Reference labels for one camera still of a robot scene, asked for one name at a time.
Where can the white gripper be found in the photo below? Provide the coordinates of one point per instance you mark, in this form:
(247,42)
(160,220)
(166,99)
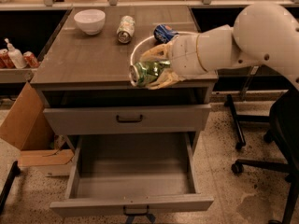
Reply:
(185,56)

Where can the green crushed can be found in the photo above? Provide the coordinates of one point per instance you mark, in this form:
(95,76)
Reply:
(142,74)

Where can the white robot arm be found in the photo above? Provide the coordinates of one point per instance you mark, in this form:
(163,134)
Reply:
(263,34)

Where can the blue pepsi can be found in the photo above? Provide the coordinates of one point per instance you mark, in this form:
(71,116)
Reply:
(164,33)

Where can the white green soda can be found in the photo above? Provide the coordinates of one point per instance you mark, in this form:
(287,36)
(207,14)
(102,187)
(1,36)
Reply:
(126,29)

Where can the grey drawer cabinet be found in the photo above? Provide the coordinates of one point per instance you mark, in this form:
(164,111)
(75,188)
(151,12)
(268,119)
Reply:
(89,71)

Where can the open grey middle drawer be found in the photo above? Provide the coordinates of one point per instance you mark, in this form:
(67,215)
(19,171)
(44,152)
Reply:
(132,174)

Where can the closed grey top drawer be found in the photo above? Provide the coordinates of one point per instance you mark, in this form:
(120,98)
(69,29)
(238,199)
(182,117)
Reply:
(128,119)

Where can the red soda can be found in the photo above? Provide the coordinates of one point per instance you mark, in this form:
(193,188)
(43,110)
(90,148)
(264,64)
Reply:
(31,59)

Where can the red can at edge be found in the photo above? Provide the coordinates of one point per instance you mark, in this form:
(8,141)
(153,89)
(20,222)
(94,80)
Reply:
(6,59)

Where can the white bowl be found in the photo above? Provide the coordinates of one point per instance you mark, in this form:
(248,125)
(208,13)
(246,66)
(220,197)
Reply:
(90,21)

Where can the black table leg base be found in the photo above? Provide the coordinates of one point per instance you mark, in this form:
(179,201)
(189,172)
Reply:
(239,118)

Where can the white pump bottle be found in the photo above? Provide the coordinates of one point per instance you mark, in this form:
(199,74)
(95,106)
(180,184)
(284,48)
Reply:
(15,55)

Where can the brown cardboard box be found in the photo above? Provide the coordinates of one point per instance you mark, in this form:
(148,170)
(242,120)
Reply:
(27,129)

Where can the black stand leg left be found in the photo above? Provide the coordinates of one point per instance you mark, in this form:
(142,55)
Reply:
(13,173)

